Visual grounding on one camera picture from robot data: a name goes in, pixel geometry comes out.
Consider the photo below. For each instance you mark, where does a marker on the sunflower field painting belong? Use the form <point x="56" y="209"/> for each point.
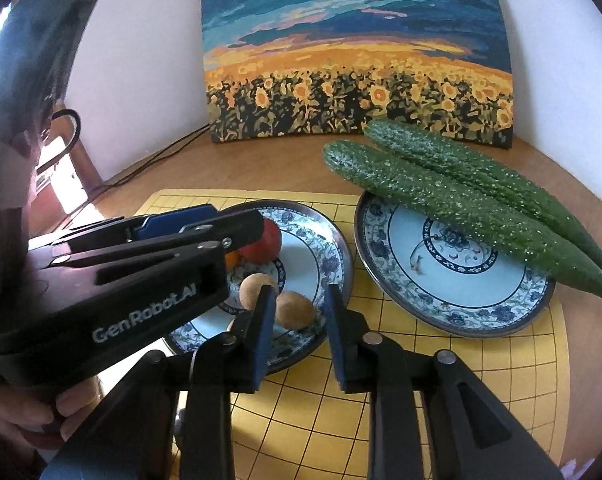
<point x="356" y="35"/>

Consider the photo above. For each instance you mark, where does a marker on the red apple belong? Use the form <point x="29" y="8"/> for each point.
<point x="266" y="245"/>

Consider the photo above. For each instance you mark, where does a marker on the orange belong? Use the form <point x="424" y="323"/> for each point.
<point x="231" y="258"/>

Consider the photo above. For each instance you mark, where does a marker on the green bumpy cucumber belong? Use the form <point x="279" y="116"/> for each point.
<point x="431" y="195"/>
<point x="456" y="152"/>

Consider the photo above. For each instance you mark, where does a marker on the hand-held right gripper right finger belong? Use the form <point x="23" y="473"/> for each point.
<point x="337" y="345"/>

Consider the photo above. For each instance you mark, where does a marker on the person's left hand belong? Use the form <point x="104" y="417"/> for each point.
<point x="41" y="410"/>

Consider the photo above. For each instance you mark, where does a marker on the blue floral porcelain plate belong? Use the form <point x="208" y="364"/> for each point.
<point x="311" y="255"/>
<point x="456" y="290"/>

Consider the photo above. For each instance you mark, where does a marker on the yellow grid game board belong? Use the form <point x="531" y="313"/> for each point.
<point x="481" y="385"/>

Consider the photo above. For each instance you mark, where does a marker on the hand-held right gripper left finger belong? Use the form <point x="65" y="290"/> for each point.
<point x="262" y="345"/>

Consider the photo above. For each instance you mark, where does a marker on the black curved hoop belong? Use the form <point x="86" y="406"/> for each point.
<point x="77" y="132"/>

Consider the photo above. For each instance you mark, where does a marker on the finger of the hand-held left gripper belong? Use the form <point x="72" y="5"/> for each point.
<point x="231" y="230"/>
<point x="176" y="217"/>

